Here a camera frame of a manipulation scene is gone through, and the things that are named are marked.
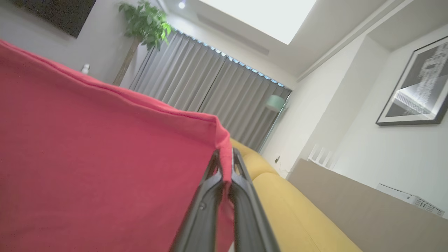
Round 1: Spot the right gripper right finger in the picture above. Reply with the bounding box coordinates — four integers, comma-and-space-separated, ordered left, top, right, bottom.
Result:
228, 147, 281, 252

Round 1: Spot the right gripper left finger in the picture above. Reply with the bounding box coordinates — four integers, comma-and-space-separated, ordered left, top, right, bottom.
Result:
169, 149, 225, 252

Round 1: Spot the red shirt with white stripes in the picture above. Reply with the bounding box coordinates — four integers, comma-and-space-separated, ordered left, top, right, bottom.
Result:
0, 39, 235, 252

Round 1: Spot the yellow sofa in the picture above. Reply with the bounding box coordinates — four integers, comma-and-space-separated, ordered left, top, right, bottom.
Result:
229, 138, 363, 252

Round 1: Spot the white slatted rack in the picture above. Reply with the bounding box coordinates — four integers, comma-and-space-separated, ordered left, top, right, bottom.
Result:
307, 142, 339, 171

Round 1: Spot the floor lamp pale green shade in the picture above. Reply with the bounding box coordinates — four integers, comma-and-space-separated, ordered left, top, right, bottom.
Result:
258, 94, 287, 152

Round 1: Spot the grey-brown low partition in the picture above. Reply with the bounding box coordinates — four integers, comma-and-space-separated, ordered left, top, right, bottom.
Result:
287, 158, 448, 252

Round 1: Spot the grey pleated curtain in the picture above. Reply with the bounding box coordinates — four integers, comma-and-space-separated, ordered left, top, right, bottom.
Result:
128, 29, 293, 152

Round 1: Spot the white slotted box device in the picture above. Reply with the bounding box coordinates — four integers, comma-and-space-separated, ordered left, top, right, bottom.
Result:
376, 182, 446, 218

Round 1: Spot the bright ceiling light panel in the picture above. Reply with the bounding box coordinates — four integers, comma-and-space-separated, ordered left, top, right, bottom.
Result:
197, 0, 317, 46

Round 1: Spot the green potted tree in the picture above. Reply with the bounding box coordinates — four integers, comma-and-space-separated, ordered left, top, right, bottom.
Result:
112, 0, 174, 86

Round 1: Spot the framed black-white picture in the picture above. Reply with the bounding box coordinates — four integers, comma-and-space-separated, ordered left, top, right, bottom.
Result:
375, 35, 448, 127

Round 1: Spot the black wall television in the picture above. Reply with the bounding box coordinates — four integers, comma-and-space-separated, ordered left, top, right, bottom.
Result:
6, 0, 97, 39

